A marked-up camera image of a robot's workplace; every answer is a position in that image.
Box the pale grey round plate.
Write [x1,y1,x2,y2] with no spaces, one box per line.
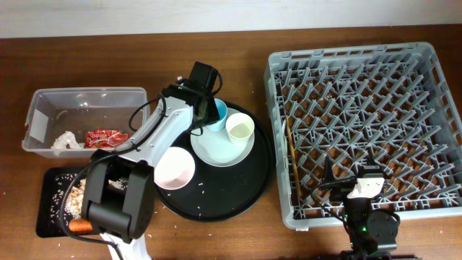
[191,127,255,168]

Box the black rectangular tray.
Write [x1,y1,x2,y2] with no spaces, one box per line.
[35,168,95,238]

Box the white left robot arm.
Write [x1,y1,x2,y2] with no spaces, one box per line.
[59,61,223,259]

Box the crumpled white tissue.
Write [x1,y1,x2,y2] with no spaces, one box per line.
[51,131,84,150]

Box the round black tray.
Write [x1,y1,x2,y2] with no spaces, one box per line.
[156,102,275,222]

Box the wooden chopstick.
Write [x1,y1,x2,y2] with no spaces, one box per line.
[285,115,302,197]

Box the pink bowl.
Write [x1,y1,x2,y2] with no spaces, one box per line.
[154,147,196,190]

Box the orange carrot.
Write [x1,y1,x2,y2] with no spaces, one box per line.
[69,219,93,235]

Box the cream white cup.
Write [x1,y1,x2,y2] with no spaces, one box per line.
[225,113,255,145]

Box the red snack wrapper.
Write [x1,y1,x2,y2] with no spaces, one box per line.
[84,129,130,148]

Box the grey plastic dishwasher rack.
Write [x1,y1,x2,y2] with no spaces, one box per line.
[263,42,461,230]

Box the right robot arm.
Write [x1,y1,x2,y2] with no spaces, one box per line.
[317,157,401,260]

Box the clear plastic waste bin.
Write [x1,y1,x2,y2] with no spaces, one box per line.
[22,87,151,158]

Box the light blue cup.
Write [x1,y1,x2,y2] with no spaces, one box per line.
[207,98,227,132]

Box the silver metal fork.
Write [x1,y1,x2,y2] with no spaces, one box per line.
[282,120,286,137]

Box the rice and food scraps pile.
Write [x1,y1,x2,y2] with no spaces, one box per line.
[49,173,128,225]

